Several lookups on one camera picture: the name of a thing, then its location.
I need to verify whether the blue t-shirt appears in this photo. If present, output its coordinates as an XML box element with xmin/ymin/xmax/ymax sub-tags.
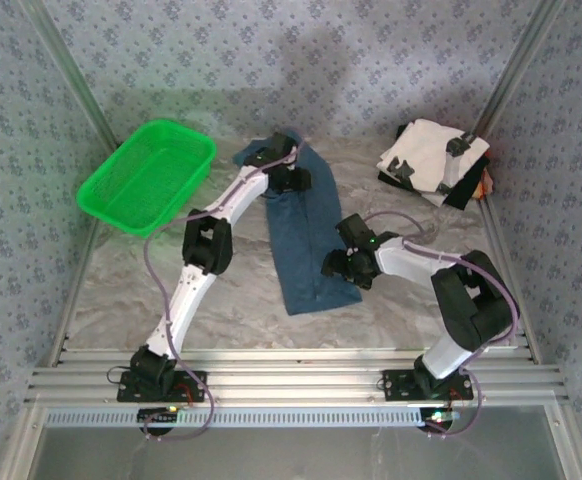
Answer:
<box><xmin>233</xmin><ymin>132</ymin><xmax>363</xmax><ymax>317</ymax></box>

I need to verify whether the green plastic basket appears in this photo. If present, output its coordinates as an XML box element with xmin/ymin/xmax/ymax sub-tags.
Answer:
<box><xmin>75</xmin><ymin>118</ymin><xmax>217</xmax><ymax>239</ymax></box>

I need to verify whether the white t-shirt with black print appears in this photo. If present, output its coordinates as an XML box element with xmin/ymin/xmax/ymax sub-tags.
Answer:
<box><xmin>376</xmin><ymin>118</ymin><xmax>492</xmax><ymax>207</ymax></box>

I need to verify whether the red folded t-shirt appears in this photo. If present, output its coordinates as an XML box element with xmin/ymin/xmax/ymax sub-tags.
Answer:
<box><xmin>473</xmin><ymin>167</ymin><xmax>495</xmax><ymax>201</ymax></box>

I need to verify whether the small circuit board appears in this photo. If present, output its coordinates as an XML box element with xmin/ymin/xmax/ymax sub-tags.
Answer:
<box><xmin>138</xmin><ymin>407</ymin><xmax>181</xmax><ymax>425</ymax></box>
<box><xmin>419</xmin><ymin>408</ymin><xmax>460</xmax><ymax>427</ymax></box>

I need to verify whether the grey metal panel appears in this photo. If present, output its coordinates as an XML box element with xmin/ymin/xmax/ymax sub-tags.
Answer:
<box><xmin>35</xmin><ymin>427</ymin><xmax>565</xmax><ymax>480</ymax></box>

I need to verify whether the aluminium rail beam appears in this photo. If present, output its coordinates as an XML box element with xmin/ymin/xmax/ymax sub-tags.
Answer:
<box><xmin>25</xmin><ymin>347</ymin><xmax>570</xmax><ymax>405</ymax></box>

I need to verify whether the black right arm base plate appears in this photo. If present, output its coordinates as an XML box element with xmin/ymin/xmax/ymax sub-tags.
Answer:
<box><xmin>381</xmin><ymin>368</ymin><xmax>475</xmax><ymax>401</ymax></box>

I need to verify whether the aluminium table side rail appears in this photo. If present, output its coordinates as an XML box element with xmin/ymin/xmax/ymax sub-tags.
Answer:
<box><xmin>45</xmin><ymin>227</ymin><xmax>102</xmax><ymax>369</ymax></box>
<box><xmin>475</xmin><ymin>197</ymin><xmax>547</xmax><ymax>366</ymax></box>

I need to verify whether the grey slotted cable duct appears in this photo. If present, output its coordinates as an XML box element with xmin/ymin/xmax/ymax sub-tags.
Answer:
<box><xmin>44</xmin><ymin>407</ymin><xmax>455</xmax><ymax>429</ymax></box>

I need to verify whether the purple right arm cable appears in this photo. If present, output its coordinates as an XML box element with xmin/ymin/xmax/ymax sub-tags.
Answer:
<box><xmin>365</xmin><ymin>210</ymin><xmax>522</xmax><ymax>441</ymax></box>

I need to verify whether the aluminium frame post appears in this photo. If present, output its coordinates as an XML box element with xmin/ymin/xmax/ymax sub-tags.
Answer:
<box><xmin>473</xmin><ymin>0</ymin><xmax>570</xmax><ymax>139</ymax></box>
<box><xmin>20</xmin><ymin>0</ymin><xmax>122</xmax><ymax>149</ymax></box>

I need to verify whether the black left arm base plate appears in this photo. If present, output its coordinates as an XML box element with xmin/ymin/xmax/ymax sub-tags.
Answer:
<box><xmin>116</xmin><ymin>370</ymin><xmax>208</xmax><ymax>404</ymax></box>

